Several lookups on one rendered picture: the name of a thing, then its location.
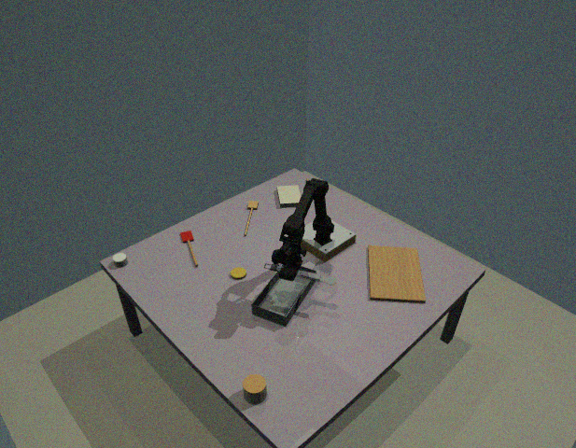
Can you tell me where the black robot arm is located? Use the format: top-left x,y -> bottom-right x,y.
272,178 -> 334,264

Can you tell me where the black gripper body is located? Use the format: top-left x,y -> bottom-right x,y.
278,247 -> 306,281

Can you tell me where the yellow flat round disc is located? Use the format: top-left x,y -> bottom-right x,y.
231,268 -> 246,280

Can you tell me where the small dark cylinder with tan top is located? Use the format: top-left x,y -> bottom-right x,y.
243,374 -> 267,404

